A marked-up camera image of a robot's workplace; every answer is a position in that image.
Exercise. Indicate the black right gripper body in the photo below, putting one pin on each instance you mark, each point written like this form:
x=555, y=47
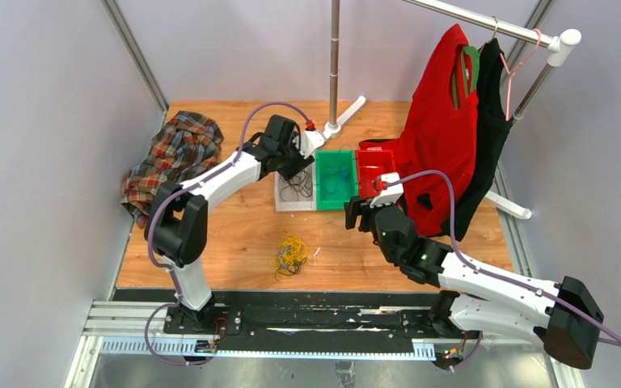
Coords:
x=361, y=206

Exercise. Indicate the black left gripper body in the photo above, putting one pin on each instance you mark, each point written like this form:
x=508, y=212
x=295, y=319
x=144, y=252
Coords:
x=292, y=161

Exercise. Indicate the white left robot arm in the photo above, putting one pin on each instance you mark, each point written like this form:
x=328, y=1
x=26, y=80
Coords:
x=178, y=226

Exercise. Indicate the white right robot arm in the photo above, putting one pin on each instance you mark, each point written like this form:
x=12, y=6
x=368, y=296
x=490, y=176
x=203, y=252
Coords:
x=562, y=317

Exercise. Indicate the white plastic bin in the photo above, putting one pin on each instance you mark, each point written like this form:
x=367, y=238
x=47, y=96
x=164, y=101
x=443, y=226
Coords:
x=297, y=194

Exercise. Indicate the green plastic bin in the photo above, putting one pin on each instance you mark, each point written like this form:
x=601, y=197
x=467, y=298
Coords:
x=335, y=178

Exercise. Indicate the red plastic bin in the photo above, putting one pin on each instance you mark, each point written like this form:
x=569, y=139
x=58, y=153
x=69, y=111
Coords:
x=374, y=165

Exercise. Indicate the plaid shirt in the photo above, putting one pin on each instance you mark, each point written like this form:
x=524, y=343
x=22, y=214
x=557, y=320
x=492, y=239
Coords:
x=188, y=145

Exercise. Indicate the red sweater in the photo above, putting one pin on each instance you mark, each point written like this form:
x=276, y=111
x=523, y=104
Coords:
x=426, y=200

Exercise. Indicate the black garment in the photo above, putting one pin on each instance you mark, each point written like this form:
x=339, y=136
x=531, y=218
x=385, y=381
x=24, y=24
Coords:
x=473, y=140

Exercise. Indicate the green hanger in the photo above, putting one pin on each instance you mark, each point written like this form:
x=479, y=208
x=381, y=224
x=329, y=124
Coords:
x=465, y=74

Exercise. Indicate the pink hanger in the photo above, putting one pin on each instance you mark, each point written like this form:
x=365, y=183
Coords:
x=512, y=72

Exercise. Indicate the silver clothes rack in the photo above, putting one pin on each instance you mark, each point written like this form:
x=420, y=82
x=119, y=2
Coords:
x=559, y=46

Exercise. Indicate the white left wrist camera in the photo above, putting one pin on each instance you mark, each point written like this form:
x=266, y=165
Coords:
x=309, y=141

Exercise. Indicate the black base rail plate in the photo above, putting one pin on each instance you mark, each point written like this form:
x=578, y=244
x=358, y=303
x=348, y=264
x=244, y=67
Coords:
x=317, y=322

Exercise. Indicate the aluminium frame rail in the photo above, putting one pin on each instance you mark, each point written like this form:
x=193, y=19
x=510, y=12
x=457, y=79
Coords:
x=123, y=345

